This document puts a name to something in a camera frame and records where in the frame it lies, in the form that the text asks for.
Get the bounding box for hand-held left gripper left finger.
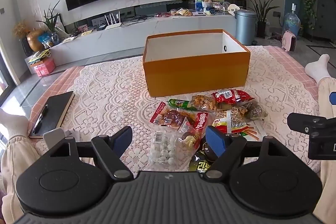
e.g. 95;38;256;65
47;126;133;180

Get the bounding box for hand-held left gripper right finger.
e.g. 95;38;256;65
202;126;285;179

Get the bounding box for brown mushroom snack packet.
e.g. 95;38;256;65
177;131;202;151

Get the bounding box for black packet green print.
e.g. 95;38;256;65
188;144;219;174

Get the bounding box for yellow label noodle packet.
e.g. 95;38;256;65
213;108;253;134

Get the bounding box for white packet with orange sticks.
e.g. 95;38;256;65
228;119;267;141

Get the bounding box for clear nut snack packet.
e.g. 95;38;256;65
189;94;218;112

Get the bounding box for clear packet of white eggs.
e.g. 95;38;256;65
148;130;179;166

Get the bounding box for braised meat red-ended packet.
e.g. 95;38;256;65
150;101;210;133

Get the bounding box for red snack packet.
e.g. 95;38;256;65
211;89;256;104

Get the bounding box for dark seed packet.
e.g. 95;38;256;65
243;101;264;120

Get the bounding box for green sausage packet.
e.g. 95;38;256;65
167;98;198;111

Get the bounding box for orange cardboard box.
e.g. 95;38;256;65
142;29;251;97

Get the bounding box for person's right leg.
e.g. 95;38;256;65
304;54;336;216

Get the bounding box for person's leg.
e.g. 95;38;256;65
0;106;53;224
304;54;336;216

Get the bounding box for pink checked mat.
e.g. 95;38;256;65
28;45;322;135

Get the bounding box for white paper item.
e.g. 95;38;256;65
43;128;66;147

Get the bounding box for pink space heater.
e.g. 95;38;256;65
281;30;298;52

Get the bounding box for black notebook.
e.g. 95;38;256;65
29;91;76;139

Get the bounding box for grey drawer cabinet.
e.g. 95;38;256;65
312;0;336;43

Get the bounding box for black pen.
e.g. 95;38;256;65
33;105;49;134

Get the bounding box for blue water jug with pump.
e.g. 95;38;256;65
283;4;301;37

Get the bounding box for tall potted plant black pot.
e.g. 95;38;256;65
241;0;280;38

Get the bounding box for white marble media console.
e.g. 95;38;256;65
25;15;237;75

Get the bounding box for pink storage boxes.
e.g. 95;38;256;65
31;57;56;77

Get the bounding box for blue-grey pedal trash can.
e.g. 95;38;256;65
234;9;258;45

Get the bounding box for white router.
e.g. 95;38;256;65
104;11;122;30

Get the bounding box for person's left leg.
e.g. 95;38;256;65
0;106;53;224

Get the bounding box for yellow paper pile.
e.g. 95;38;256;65
28;50;50;63

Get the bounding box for blue snack bag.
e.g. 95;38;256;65
38;32;53;46

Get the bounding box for snack bags pile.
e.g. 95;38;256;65
171;7;193;17

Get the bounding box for gold round vase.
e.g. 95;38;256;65
27;29;45;52

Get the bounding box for dark vase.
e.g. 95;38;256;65
21;38;33;56

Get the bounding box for green plant in glass vase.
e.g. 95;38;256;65
37;1;62;46

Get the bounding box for dried flower bunch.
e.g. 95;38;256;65
13;21;30;39

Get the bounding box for black cable tangle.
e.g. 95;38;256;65
121;15;155;28

